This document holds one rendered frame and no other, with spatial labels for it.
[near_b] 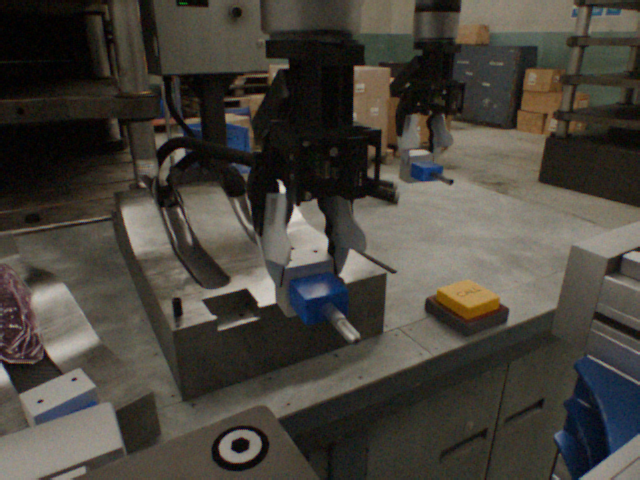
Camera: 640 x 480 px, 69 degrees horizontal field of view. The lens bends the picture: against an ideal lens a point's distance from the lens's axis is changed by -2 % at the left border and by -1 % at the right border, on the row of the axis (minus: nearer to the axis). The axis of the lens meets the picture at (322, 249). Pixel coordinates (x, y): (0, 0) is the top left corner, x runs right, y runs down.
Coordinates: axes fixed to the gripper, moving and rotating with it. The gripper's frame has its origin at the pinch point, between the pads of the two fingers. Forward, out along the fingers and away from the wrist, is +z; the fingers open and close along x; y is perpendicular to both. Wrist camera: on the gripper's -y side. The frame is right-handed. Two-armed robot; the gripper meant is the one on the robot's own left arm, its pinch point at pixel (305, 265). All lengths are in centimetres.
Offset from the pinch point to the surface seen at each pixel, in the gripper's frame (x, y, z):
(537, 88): 520, -446, 38
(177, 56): 3, -92, -17
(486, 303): 26.1, -1.7, 11.6
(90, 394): -20.5, 1.8, 7.2
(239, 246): -1.0, -22.1, 6.6
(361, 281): 9.2, -5.2, 6.3
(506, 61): 501, -491, 5
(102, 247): -20, -51, 15
